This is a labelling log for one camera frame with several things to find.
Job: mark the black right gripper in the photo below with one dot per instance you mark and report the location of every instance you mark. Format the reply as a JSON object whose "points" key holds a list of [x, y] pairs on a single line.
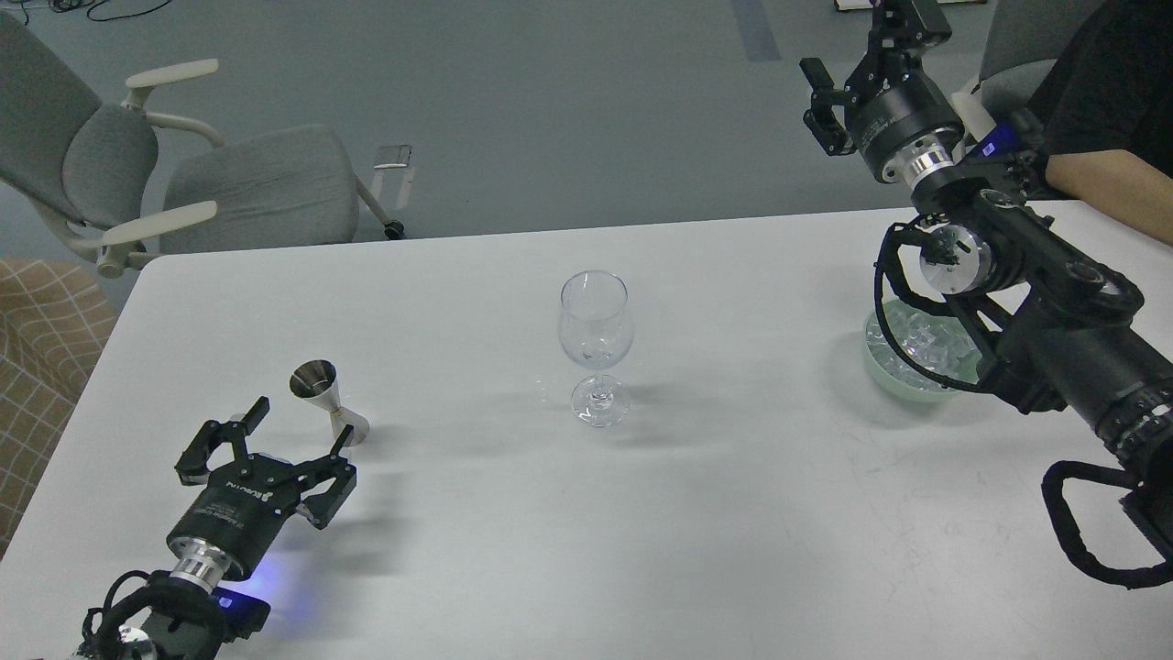
{"points": [[904, 127]]}

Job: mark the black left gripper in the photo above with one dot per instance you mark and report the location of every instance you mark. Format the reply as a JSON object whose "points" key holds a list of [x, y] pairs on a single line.
{"points": [[244, 505]]}

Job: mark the steel cocktail jigger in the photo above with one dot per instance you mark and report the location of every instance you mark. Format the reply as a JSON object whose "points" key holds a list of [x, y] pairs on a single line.
{"points": [[317, 382]]}

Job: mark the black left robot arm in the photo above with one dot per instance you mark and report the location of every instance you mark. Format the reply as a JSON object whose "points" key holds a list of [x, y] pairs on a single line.
{"points": [[189, 612]]}

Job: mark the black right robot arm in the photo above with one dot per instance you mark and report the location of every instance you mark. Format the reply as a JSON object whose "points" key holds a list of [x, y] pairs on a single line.
{"points": [[1053, 326]]}

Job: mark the clear ice cubes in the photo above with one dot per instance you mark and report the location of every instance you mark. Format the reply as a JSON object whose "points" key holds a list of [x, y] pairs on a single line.
{"points": [[916, 344]]}

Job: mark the clear wine glass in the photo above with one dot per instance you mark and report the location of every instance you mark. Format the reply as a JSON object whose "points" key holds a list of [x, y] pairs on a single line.
{"points": [[596, 332]]}

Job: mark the grey chair under person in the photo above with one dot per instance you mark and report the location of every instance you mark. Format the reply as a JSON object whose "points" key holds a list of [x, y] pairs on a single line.
{"points": [[1024, 43]]}

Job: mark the person in black shirt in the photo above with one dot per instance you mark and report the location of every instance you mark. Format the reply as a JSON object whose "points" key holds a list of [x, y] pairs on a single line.
{"points": [[1106, 111]]}

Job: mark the green bowl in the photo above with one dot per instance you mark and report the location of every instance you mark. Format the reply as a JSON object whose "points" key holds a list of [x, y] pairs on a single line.
{"points": [[893, 380]]}

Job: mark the grey office chair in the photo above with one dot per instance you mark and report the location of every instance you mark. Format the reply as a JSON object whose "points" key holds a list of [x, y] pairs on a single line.
{"points": [[120, 186]]}

